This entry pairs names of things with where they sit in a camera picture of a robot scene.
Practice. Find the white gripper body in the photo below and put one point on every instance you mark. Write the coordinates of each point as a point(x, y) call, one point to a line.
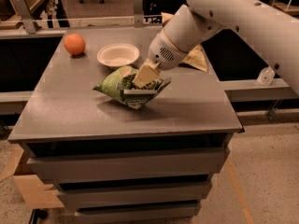
point(163, 55)

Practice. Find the grey drawer cabinet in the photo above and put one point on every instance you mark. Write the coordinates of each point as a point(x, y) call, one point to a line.
point(112, 163)

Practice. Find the green jalapeno chip bag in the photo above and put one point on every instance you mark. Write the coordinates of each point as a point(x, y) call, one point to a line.
point(119, 86)

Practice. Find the cardboard box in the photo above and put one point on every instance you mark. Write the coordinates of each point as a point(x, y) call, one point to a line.
point(34, 192)

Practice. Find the orange fruit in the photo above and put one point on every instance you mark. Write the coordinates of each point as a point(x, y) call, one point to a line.
point(74, 44)

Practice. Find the white paper bowl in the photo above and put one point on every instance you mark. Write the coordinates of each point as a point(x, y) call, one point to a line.
point(115, 56)

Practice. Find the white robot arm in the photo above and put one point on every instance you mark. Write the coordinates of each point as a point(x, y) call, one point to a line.
point(272, 34)

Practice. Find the brown and white chip bag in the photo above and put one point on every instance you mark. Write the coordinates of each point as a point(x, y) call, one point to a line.
point(195, 58)

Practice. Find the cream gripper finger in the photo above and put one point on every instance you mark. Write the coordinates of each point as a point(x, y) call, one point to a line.
point(148, 72)

